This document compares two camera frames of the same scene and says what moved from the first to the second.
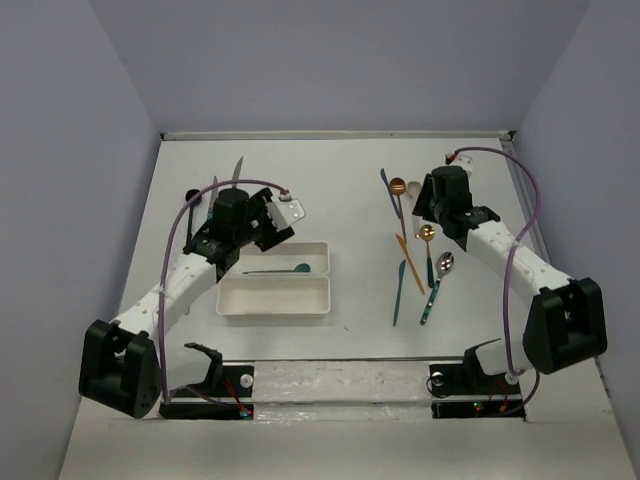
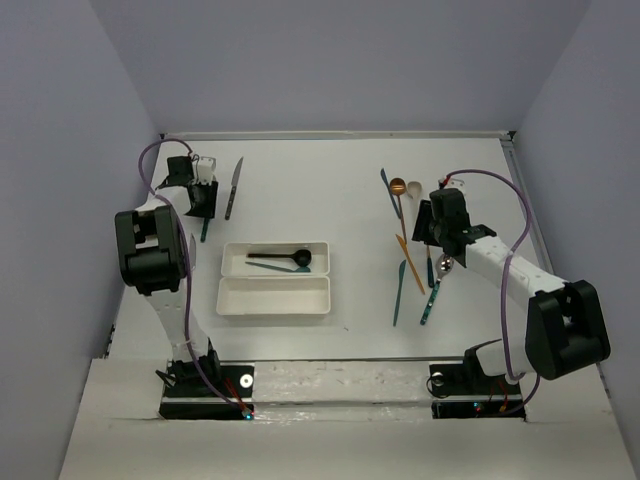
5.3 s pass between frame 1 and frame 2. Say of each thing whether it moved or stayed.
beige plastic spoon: stayed
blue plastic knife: stayed
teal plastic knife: stayed
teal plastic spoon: moved
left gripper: moved
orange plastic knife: stayed
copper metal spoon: stayed
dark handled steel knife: stayed
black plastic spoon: moved
